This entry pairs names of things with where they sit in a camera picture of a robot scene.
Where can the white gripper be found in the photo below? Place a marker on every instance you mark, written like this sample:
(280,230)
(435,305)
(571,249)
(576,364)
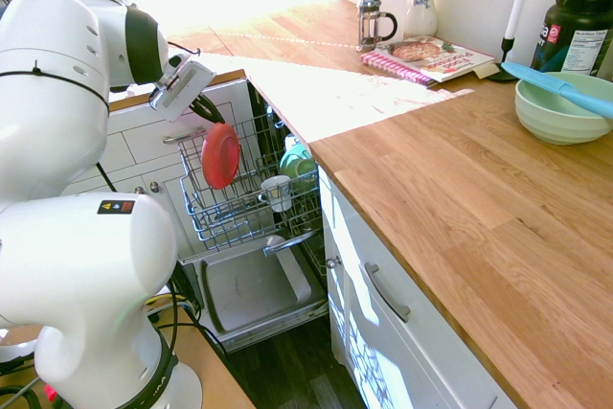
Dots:
(184,88)

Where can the orange round plate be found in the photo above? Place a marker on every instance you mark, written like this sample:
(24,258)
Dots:
(220,156)

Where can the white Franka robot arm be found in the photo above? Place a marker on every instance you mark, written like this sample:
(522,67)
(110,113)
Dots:
(62,188)

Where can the stainless dishwasher door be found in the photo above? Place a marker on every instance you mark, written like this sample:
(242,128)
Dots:
(254,289)

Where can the white panelled cabinet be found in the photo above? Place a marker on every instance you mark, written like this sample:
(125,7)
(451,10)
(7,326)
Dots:
(139,155)

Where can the small white cup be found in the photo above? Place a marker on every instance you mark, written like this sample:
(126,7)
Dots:
(291,141)

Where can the green cup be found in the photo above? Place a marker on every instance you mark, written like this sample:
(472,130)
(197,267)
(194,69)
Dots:
(298,164)

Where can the white mug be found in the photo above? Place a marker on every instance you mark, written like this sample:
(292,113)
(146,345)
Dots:
(278,192)

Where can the glass french press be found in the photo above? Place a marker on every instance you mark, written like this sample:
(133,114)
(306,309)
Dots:
(371,21)

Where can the recipe cookbook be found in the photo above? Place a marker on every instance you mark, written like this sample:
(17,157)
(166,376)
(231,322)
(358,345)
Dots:
(426,60)

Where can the white vase blue flowers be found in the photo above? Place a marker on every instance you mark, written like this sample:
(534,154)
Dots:
(421,6)

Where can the white base cabinet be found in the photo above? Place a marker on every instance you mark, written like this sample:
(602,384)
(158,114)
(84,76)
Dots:
(383,332)

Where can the black candle holder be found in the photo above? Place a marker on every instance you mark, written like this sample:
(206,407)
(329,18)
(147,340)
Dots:
(506,61)

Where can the mint green bowl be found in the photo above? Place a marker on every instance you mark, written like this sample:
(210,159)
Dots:
(555,117)

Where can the blue plastic knife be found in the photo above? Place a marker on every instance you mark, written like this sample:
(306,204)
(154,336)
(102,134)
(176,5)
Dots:
(560,89)

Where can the black protein powder jar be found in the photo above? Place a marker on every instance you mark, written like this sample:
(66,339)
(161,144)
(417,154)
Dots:
(574,30)

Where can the metal rack slide rail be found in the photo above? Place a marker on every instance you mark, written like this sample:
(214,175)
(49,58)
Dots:
(287,242)

